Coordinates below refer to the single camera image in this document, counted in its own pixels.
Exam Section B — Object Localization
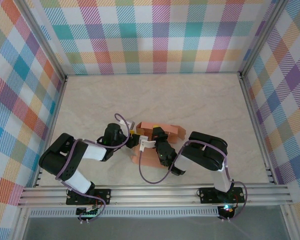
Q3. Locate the orange paper box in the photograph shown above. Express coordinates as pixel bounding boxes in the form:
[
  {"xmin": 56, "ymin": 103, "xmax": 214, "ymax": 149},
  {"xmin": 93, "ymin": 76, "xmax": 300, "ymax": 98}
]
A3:
[{"xmin": 131, "ymin": 121, "xmax": 187, "ymax": 169}]

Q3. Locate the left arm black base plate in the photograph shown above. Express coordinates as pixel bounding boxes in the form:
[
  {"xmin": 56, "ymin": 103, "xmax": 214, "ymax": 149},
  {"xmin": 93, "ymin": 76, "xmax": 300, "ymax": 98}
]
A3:
[{"xmin": 65, "ymin": 188, "xmax": 112, "ymax": 206}]

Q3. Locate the aluminium side rail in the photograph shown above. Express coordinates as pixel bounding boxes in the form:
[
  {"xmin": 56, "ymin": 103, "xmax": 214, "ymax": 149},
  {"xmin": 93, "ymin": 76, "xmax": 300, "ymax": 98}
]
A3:
[
  {"xmin": 32, "ymin": 74, "xmax": 69, "ymax": 188},
  {"xmin": 238, "ymin": 71, "xmax": 278, "ymax": 185}
]

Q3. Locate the aluminium frame post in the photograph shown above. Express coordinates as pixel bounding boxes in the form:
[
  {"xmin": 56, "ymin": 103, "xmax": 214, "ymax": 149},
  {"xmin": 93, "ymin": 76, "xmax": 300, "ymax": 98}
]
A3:
[
  {"xmin": 280, "ymin": 204, "xmax": 300, "ymax": 240},
  {"xmin": 13, "ymin": 0, "xmax": 68, "ymax": 81},
  {"xmin": 239, "ymin": 0, "xmax": 290, "ymax": 77},
  {"xmin": 11, "ymin": 207, "xmax": 32, "ymax": 240}
]

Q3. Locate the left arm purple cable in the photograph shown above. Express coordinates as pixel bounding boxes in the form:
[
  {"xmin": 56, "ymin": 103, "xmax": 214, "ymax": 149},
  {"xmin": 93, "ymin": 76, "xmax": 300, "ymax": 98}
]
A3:
[{"xmin": 55, "ymin": 113, "xmax": 131, "ymax": 223}]

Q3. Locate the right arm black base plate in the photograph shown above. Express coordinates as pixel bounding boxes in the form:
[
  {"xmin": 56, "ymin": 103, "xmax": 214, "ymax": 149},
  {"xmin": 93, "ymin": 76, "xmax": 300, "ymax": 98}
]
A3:
[{"xmin": 198, "ymin": 186, "xmax": 246, "ymax": 204}]

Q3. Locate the thin aluminium back rail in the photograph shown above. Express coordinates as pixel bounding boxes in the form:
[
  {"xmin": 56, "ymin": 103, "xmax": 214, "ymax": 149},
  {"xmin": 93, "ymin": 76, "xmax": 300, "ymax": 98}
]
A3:
[{"xmin": 64, "ymin": 71, "xmax": 243, "ymax": 76}]

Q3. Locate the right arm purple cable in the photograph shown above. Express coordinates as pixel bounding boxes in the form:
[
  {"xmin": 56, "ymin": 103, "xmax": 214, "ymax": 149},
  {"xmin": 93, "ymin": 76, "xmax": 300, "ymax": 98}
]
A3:
[{"xmin": 138, "ymin": 140, "xmax": 248, "ymax": 223}]

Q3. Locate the slotted grey cable duct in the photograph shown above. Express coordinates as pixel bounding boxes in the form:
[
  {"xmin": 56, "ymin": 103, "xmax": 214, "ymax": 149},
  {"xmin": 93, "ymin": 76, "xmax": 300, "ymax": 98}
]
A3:
[{"xmin": 29, "ymin": 208, "xmax": 221, "ymax": 218}]

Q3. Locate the aluminium mounting rail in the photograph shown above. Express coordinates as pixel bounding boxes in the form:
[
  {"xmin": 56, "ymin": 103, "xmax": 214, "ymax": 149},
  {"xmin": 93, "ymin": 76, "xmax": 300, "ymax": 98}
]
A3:
[{"xmin": 17, "ymin": 184, "xmax": 295, "ymax": 208}]

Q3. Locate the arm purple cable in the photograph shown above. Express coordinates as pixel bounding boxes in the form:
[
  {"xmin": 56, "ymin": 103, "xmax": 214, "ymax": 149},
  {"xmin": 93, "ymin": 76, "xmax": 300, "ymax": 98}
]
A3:
[
  {"xmin": 55, "ymin": 113, "xmax": 131, "ymax": 223},
  {"xmin": 138, "ymin": 140, "xmax": 248, "ymax": 223}
]

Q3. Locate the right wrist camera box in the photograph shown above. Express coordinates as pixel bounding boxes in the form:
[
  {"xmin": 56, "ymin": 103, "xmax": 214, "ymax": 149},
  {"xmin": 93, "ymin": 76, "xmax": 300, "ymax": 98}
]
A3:
[{"xmin": 139, "ymin": 139, "xmax": 157, "ymax": 152}]

